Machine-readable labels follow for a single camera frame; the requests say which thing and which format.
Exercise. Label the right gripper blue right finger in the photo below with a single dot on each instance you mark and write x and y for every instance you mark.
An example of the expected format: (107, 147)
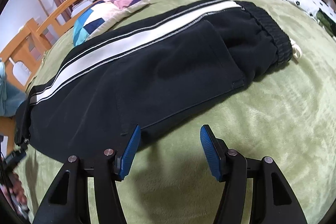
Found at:
(214, 152)

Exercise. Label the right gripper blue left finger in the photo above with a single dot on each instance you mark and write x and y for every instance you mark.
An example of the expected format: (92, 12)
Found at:
(125, 155)

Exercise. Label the black pants with white stripe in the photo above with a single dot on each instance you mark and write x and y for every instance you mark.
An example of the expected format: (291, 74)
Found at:
(154, 73)

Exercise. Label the green fleece bed blanket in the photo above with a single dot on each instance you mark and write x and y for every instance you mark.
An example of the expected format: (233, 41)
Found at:
(288, 115)

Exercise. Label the colourful geometric pillow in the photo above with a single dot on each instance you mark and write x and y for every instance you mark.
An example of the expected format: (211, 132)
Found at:
(103, 15)

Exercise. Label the dark green cloth on pillow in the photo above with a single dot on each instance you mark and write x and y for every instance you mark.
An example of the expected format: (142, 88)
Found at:
(327, 23)

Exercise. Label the white black-flowered pillow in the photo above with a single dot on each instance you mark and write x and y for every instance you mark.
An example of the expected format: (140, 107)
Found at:
(311, 7)

